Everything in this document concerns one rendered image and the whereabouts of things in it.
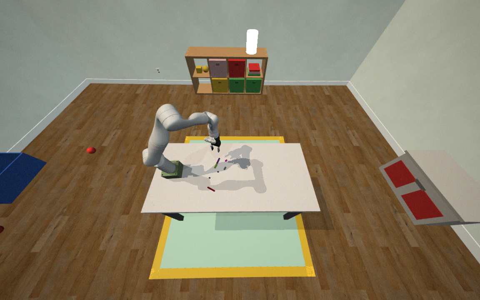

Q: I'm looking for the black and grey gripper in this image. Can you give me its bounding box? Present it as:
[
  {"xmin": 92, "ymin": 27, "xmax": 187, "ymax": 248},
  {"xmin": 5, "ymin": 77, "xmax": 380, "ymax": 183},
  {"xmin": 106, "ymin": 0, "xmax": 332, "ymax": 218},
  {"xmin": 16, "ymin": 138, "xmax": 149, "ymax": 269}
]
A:
[{"xmin": 204, "ymin": 131, "xmax": 221, "ymax": 153}]

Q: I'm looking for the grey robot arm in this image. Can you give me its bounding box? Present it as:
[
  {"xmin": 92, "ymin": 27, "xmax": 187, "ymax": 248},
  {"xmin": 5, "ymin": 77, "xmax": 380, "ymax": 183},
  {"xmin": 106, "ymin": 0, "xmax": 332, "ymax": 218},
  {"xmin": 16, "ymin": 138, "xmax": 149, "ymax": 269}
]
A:
[{"xmin": 142, "ymin": 104, "xmax": 219, "ymax": 174}]

